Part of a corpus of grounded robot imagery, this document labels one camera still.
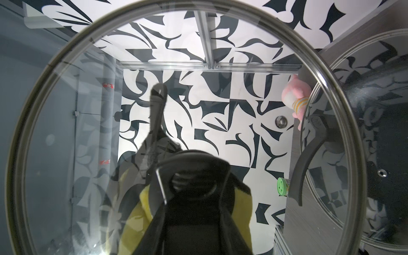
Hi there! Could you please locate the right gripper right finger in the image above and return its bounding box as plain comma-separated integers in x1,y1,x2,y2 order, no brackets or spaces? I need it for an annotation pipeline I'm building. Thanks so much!
209,155,253,255

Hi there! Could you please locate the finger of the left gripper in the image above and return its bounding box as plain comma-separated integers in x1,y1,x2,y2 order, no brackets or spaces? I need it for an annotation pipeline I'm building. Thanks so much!
140,84,179,179

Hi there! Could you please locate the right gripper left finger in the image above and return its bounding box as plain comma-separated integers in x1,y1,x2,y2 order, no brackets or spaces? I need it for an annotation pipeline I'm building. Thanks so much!
134,154,179,255

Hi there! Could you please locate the yellow microfiber cloth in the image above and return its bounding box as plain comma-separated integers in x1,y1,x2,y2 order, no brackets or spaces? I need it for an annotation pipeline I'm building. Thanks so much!
116,168,254,255

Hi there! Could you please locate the glass pot lid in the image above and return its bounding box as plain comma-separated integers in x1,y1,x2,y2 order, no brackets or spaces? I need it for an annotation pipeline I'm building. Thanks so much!
6,1,366,255
301,28,408,251

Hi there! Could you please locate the pink plush toy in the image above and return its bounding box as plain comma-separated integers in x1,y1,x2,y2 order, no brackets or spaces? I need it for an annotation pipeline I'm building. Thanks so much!
281,74,312,131

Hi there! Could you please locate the left black frying pan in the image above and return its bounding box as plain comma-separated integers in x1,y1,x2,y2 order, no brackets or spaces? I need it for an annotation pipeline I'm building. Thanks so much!
288,57,408,255

